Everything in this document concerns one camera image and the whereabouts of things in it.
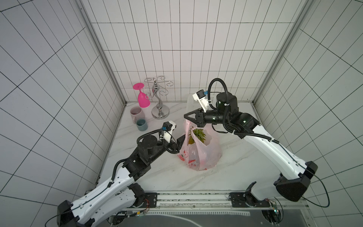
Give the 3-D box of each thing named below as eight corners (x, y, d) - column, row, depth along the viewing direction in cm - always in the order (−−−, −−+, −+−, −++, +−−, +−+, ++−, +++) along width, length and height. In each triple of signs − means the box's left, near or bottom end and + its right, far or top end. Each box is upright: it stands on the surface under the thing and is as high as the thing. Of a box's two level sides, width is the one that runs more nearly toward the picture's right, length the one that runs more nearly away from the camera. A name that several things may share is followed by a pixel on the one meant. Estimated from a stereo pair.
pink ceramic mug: (135, 125, 104) (133, 121, 100) (127, 114, 111) (125, 110, 106) (147, 118, 108) (145, 114, 104) (139, 108, 115) (137, 104, 110)
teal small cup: (136, 131, 102) (134, 127, 98) (138, 122, 107) (137, 117, 103) (146, 131, 102) (145, 127, 98) (148, 122, 107) (147, 117, 103)
